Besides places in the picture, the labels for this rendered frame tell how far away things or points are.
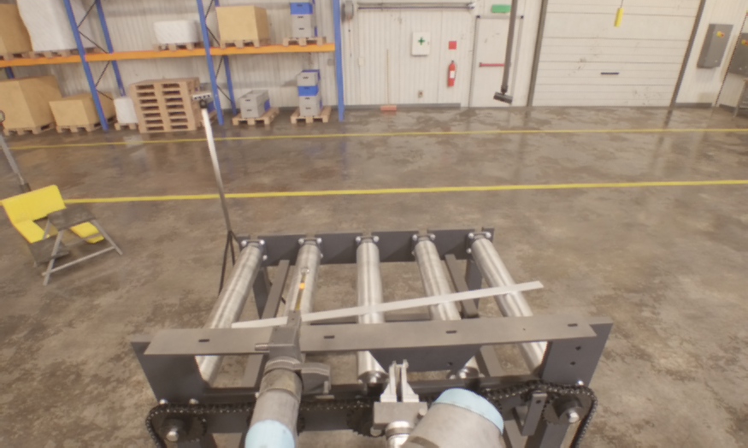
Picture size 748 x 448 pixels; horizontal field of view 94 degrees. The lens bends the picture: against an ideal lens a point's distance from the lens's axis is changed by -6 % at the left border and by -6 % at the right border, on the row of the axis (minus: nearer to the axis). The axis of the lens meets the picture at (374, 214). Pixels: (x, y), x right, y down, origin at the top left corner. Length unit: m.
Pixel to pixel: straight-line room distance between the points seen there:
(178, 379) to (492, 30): 9.78
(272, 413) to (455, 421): 0.29
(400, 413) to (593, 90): 11.00
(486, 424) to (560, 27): 10.49
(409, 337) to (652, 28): 11.59
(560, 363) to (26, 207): 5.36
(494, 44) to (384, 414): 9.73
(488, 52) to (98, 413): 9.72
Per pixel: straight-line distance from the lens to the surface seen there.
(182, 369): 1.23
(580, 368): 1.33
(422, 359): 1.14
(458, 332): 1.04
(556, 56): 10.91
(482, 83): 10.27
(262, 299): 2.20
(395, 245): 1.97
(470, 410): 0.68
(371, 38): 9.76
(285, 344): 0.74
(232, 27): 8.72
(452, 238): 2.00
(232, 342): 1.07
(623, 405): 2.67
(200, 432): 1.36
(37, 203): 5.59
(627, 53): 11.88
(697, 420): 2.83
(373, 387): 1.23
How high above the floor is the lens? 1.89
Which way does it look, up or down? 27 degrees down
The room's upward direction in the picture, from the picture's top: 1 degrees counter-clockwise
